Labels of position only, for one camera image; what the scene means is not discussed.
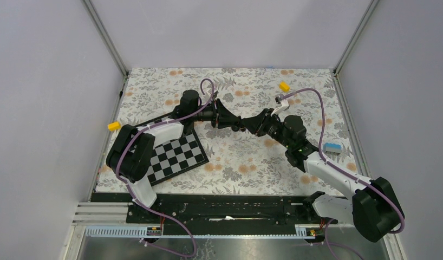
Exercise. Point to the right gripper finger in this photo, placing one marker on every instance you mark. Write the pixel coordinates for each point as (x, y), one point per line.
(253, 125)
(260, 116)

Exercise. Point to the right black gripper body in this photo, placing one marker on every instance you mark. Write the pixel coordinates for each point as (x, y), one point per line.
(271, 126)

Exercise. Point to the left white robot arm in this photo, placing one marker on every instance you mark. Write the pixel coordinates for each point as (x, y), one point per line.
(132, 151)

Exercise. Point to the yellow block left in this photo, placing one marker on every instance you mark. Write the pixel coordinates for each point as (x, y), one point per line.
(114, 126)

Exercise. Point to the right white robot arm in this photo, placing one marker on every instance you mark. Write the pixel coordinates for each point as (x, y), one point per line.
(371, 206)

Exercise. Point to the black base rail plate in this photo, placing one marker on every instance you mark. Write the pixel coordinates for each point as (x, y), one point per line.
(228, 215)

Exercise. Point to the yellow block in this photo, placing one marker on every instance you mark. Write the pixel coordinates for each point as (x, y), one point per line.
(114, 126)
(284, 87)

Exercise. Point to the yellow block far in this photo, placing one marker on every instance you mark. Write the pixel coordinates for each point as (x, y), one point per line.
(284, 87)

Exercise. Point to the black earbud charging case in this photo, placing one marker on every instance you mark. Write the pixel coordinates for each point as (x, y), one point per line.
(238, 126)

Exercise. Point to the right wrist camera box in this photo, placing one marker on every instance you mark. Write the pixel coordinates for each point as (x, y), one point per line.
(283, 105)

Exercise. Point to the black white checkerboard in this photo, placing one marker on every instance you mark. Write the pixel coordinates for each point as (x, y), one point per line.
(176, 157)

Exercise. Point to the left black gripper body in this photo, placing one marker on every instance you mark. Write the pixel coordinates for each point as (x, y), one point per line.
(208, 114)

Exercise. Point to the blue white eraser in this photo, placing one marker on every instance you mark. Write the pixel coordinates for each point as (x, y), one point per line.
(332, 148)

